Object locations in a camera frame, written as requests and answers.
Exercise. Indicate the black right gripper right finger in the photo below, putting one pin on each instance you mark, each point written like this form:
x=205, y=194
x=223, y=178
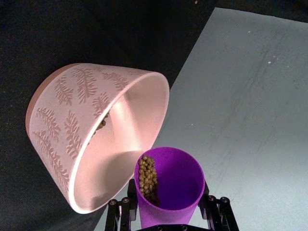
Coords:
x=216, y=211

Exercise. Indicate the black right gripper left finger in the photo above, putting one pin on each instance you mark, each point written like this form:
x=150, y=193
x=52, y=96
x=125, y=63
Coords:
x=125, y=211

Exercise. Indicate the brown beans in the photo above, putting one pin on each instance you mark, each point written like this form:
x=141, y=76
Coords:
x=101, y=125
x=147, y=175

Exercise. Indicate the purple plastic cup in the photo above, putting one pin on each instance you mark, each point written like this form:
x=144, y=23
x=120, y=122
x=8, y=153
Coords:
x=183, y=178

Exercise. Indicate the brown beans in bowl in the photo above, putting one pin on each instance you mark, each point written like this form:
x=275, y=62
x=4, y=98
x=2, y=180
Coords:
x=101, y=125

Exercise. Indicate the pink fern-patterned bowl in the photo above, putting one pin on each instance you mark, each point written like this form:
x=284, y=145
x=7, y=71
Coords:
x=72, y=115

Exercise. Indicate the black table cloth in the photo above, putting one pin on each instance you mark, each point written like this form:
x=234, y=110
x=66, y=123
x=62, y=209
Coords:
x=36, y=36

